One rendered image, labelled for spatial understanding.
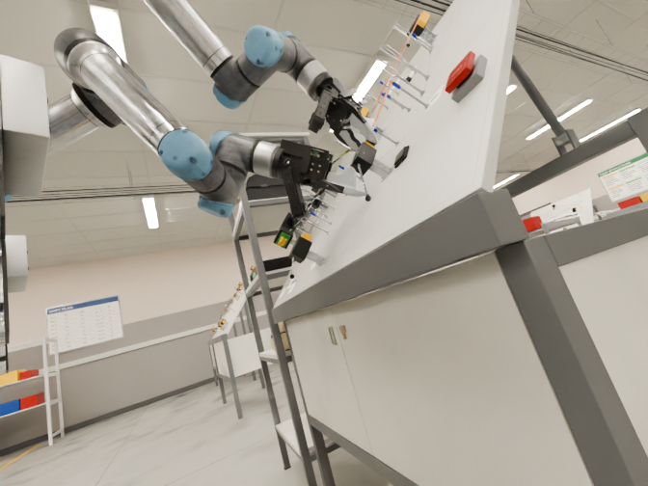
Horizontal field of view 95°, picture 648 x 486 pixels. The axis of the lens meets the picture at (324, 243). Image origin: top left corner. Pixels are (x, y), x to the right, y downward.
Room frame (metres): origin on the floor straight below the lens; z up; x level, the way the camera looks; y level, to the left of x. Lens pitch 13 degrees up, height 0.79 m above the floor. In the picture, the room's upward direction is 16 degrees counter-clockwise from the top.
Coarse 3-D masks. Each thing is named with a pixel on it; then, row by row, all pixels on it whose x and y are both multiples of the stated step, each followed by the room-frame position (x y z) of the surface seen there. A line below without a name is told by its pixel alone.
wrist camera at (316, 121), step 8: (320, 96) 0.62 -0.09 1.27; (328, 96) 0.63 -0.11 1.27; (320, 104) 0.61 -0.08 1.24; (328, 104) 0.62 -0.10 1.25; (312, 112) 0.61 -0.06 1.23; (320, 112) 0.61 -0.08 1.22; (312, 120) 0.60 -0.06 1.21; (320, 120) 0.60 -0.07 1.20; (312, 128) 0.62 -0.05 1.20; (320, 128) 0.63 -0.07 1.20
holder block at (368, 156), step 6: (366, 144) 0.64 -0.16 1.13; (360, 150) 0.62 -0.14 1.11; (366, 150) 0.63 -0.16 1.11; (372, 150) 0.64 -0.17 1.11; (354, 156) 0.65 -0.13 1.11; (360, 156) 0.62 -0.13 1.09; (366, 156) 0.63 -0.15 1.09; (372, 156) 0.64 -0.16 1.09; (354, 162) 0.64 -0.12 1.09; (360, 162) 0.63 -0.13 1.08; (366, 162) 0.63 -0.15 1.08; (372, 162) 0.63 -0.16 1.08; (354, 168) 0.65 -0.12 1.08; (366, 168) 0.64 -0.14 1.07
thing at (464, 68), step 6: (468, 54) 0.43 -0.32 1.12; (474, 54) 0.43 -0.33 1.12; (462, 60) 0.44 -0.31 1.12; (468, 60) 0.42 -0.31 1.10; (456, 66) 0.46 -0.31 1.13; (462, 66) 0.43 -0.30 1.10; (468, 66) 0.42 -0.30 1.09; (450, 72) 0.47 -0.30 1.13; (456, 72) 0.44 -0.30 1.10; (462, 72) 0.43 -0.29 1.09; (468, 72) 0.42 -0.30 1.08; (450, 78) 0.46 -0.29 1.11; (456, 78) 0.44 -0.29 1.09; (462, 78) 0.43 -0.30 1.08; (450, 84) 0.45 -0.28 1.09; (456, 84) 0.45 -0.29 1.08; (450, 90) 0.46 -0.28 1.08
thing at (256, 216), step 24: (240, 192) 1.43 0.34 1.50; (240, 216) 1.56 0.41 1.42; (264, 216) 1.72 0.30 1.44; (240, 240) 1.97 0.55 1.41; (240, 264) 1.93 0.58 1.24; (264, 288) 1.44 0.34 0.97; (264, 360) 1.81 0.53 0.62; (288, 360) 1.45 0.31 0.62; (288, 384) 1.44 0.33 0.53; (288, 432) 1.74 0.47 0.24; (312, 456) 1.45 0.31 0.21; (312, 480) 1.44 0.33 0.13
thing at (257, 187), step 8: (256, 176) 1.56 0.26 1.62; (264, 176) 1.58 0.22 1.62; (248, 184) 1.53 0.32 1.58; (256, 184) 1.55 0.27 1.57; (264, 184) 1.57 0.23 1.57; (272, 184) 1.59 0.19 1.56; (280, 184) 1.61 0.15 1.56; (248, 192) 1.52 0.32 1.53; (256, 192) 1.55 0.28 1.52; (264, 192) 1.57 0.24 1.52; (272, 192) 1.59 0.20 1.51; (280, 192) 1.61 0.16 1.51; (248, 200) 1.52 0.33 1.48
